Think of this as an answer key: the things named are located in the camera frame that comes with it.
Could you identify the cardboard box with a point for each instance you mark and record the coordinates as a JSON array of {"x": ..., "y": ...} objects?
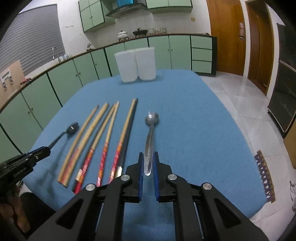
[{"x": 11, "y": 79}]

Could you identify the brown patterned floor mat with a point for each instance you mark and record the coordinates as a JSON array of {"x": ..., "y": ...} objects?
[{"x": 265, "y": 177}]

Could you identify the red-handled chopstick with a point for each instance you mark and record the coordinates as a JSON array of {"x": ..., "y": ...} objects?
[
  {"x": 82, "y": 171},
  {"x": 106, "y": 145},
  {"x": 120, "y": 143}
]

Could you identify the person's left hand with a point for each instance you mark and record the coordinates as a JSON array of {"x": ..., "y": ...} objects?
[{"x": 12, "y": 206}]

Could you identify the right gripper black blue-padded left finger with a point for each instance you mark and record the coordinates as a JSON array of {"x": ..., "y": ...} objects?
[{"x": 124, "y": 189}]

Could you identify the kitchen faucet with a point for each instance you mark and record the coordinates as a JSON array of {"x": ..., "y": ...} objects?
[{"x": 55, "y": 54}]

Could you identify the green upper kitchen cabinets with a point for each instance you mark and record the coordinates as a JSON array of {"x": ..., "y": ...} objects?
[{"x": 93, "y": 13}]

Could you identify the silver metal spoon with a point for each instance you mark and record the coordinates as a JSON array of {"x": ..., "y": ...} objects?
[{"x": 151, "y": 119}]

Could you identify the white container right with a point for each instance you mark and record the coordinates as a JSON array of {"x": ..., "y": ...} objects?
[{"x": 146, "y": 64}]

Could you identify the grey window blind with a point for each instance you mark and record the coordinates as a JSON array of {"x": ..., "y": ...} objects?
[{"x": 30, "y": 39}]

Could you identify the white cooking pot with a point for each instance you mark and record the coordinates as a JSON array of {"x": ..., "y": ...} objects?
[{"x": 122, "y": 35}]

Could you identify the green lower kitchen cabinets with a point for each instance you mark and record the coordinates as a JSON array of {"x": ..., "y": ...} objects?
[{"x": 29, "y": 110}]

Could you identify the black oven appliance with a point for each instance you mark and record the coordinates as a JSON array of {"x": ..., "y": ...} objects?
[{"x": 282, "y": 103}]

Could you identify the wooden door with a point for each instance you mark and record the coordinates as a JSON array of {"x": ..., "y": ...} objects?
[{"x": 227, "y": 25}]

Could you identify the black wok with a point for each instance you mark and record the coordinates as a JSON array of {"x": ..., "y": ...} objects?
[{"x": 140, "y": 32}]

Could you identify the green kitchen cabinets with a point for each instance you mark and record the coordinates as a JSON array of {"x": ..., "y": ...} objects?
[
  {"x": 29, "y": 110},
  {"x": 93, "y": 13}
]

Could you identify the bamboo chopstick red-pattern end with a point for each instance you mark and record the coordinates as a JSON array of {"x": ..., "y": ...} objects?
[{"x": 79, "y": 144}]

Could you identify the white container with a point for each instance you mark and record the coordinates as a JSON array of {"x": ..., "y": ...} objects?
[
  {"x": 127, "y": 65},
  {"x": 146, "y": 64}
]

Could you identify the black spoon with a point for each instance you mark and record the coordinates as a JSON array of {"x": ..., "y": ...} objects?
[{"x": 72, "y": 129}]

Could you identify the white container left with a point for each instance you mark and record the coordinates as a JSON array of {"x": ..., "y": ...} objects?
[{"x": 127, "y": 65}]

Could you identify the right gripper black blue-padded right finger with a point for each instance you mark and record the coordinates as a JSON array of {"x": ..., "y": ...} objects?
[{"x": 170, "y": 187}]

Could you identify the range hood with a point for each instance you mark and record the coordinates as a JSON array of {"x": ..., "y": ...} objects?
[{"x": 124, "y": 7}]

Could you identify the black chopstick silver band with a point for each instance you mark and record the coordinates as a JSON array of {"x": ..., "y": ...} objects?
[{"x": 121, "y": 161}]

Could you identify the blue table cloth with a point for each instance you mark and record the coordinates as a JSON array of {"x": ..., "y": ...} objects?
[{"x": 195, "y": 135}]

